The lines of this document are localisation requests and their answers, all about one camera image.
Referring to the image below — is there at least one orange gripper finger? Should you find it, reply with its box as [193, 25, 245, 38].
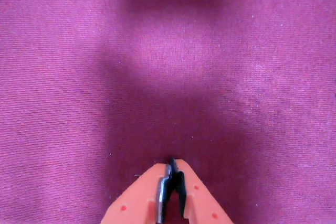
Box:
[171, 158, 235, 224]
[101, 157, 175, 224]

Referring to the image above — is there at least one dark red trousers cloth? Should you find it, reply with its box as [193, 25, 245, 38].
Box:
[0, 0, 336, 224]

